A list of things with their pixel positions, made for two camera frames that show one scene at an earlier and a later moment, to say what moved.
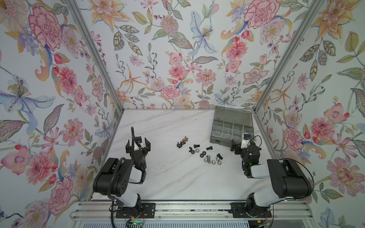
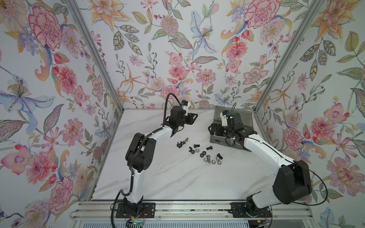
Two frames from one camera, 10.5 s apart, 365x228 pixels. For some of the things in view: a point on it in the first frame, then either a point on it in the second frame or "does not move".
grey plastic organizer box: x=230 y=123 does not move
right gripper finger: x=237 y=150 → x=219 y=130
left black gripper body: x=142 y=153 → x=182 y=121
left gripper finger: x=148 y=145 → x=192 y=116
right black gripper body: x=243 y=153 → x=229 y=133
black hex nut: x=202 y=155 does not move
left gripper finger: x=129 y=148 → x=192 y=117
